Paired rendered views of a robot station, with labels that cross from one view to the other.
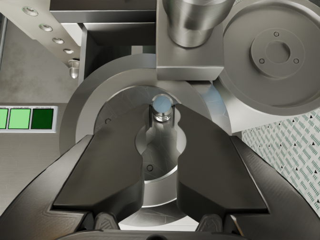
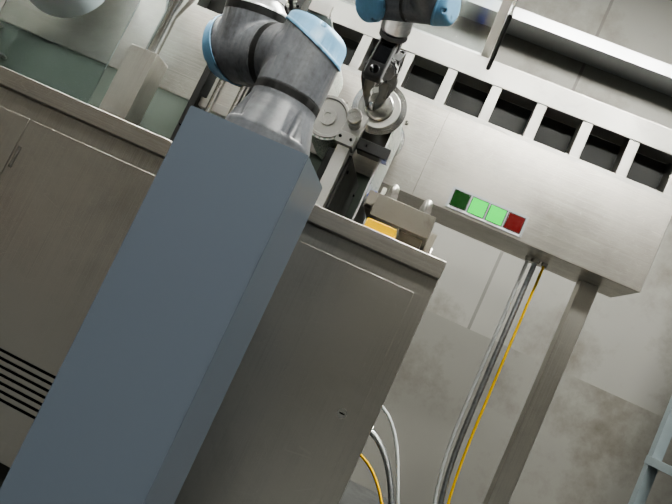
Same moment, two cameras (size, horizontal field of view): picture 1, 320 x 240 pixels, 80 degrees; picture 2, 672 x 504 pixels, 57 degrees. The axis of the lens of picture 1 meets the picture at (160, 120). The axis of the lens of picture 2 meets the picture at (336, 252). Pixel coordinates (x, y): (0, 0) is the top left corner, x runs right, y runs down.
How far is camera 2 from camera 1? 1.55 m
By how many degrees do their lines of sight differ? 17
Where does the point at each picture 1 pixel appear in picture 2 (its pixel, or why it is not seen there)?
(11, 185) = (500, 160)
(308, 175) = not seen: hidden behind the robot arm
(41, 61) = (533, 460)
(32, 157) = (478, 174)
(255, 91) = (340, 107)
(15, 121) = (481, 206)
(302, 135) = not seen: hidden behind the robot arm
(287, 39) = (322, 118)
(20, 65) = (575, 473)
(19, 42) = not seen: outside the picture
